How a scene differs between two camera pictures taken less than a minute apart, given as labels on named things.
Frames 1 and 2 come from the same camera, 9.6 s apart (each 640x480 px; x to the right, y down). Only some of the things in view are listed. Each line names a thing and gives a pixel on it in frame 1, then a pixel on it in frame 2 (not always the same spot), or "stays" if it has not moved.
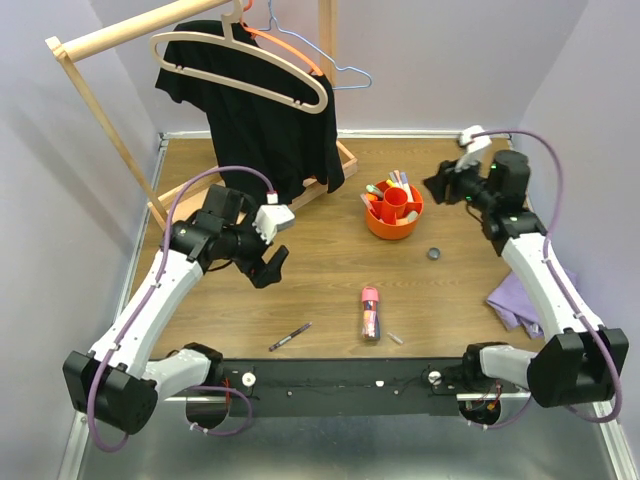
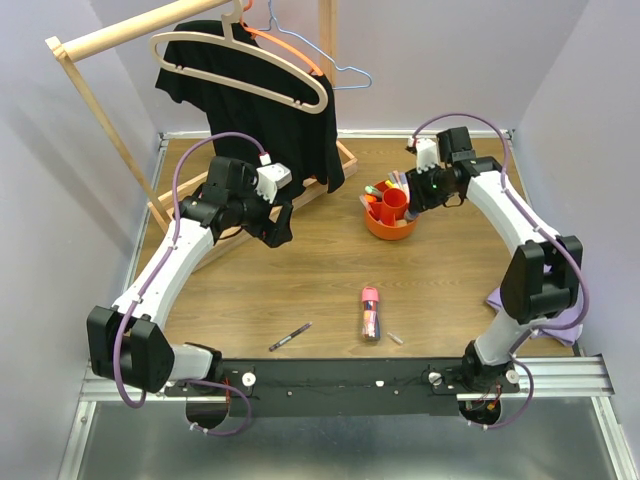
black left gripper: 261,273 to 266,228
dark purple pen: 289,337 stays
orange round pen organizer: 393,216 stays
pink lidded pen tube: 371,314 stays
